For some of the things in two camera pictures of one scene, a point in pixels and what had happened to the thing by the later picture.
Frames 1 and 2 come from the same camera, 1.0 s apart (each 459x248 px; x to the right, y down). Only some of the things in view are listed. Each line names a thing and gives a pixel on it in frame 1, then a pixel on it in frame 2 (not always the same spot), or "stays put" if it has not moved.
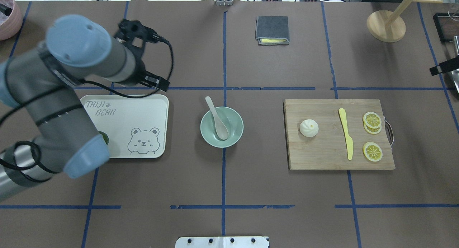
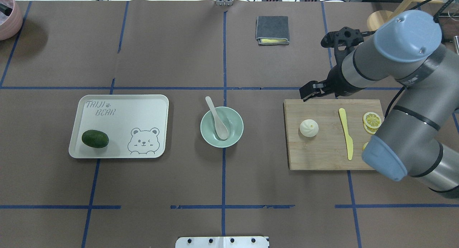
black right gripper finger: x=448 y=66 → x=335 y=83
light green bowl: x=232 y=120 stays put
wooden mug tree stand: x=385 y=26 stays put
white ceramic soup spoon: x=221 y=130 stays put
